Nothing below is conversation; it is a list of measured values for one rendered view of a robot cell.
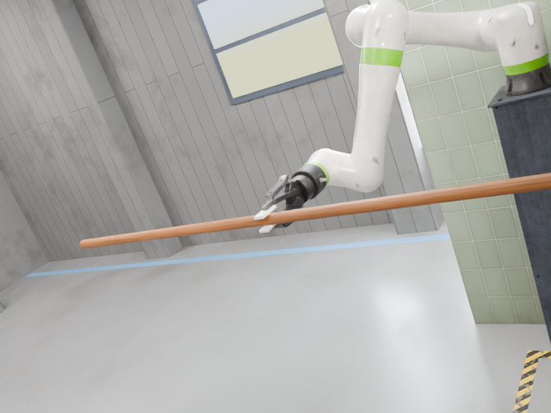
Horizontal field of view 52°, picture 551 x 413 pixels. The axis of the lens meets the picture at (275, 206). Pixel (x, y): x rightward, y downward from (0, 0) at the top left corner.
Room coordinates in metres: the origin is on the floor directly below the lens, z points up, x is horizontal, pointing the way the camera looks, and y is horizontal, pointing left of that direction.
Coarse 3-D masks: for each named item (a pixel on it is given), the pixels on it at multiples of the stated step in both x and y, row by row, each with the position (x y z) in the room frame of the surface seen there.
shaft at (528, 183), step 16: (528, 176) 0.99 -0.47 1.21; (544, 176) 0.97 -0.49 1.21; (432, 192) 1.10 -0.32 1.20; (448, 192) 1.08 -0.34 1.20; (464, 192) 1.06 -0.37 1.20; (480, 192) 1.04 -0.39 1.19; (496, 192) 1.02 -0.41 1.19; (512, 192) 1.00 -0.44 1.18; (304, 208) 1.31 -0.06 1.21; (320, 208) 1.27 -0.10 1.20; (336, 208) 1.24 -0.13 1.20; (352, 208) 1.22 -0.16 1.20; (368, 208) 1.19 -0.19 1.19; (384, 208) 1.17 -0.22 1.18; (208, 224) 1.50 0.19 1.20; (224, 224) 1.46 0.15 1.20; (240, 224) 1.42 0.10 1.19; (256, 224) 1.39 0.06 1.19; (272, 224) 1.36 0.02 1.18; (96, 240) 1.81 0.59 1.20; (112, 240) 1.75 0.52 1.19; (128, 240) 1.71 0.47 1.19; (144, 240) 1.67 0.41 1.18
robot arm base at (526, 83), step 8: (528, 72) 1.60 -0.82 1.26; (536, 72) 1.59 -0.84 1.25; (544, 72) 1.59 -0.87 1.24; (512, 80) 1.63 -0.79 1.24; (520, 80) 1.61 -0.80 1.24; (528, 80) 1.59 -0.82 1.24; (536, 80) 1.58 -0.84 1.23; (544, 80) 1.59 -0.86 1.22; (512, 88) 1.63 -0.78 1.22; (520, 88) 1.61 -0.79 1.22; (528, 88) 1.59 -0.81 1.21; (536, 88) 1.58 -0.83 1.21
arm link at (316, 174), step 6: (300, 168) 1.58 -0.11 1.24; (306, 168) 1.56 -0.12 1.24; (312, 168) 1.56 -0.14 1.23; (318, 168) 1.56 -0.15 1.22; (294, 174) 1.56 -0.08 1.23; (300, 174) 1.55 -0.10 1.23; (306, 174) 1.54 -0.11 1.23; (312, 174) 1.53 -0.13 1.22; (318, 174) 1.54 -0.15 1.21; (324, 174) 1.56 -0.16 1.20; (312, 180) 1.53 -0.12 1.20; (318, 180) 1.53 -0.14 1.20; (324, 180) 1.53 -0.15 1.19; (318, 186) 1.52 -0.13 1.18; (324, 186) 1.56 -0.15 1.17; (318, 192) 1.53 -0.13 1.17; (312, 198) 1.54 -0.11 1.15
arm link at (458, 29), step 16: (352, 16) 1.74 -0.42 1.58; (416, 16) 1.75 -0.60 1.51; (432, 16) 1.76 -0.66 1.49; (448, 16) 1.76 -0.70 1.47; (464, 16) 1.76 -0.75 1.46; (480, 16) 1.76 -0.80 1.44; (352, 32) 1.73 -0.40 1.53; (416, 32) 1.74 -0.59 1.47; (432, 32) 1.74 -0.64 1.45; (448, 32) 1.75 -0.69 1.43; (464, 32) 1.75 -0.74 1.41; (480, 48) 1.78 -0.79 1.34
